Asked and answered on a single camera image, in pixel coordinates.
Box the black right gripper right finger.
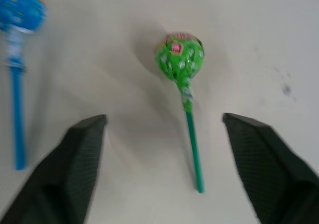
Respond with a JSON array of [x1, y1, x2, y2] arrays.
[[222, 112, 319, 224]]

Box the green wrapped lollipop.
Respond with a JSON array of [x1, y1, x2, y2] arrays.
[[154, 32, 206, 194]]

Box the blue wrapped lollipop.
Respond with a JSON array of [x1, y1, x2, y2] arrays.
[[0, 0, 48, 171]]

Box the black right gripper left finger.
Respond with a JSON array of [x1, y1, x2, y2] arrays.
[[0, 114, 108, 224]]

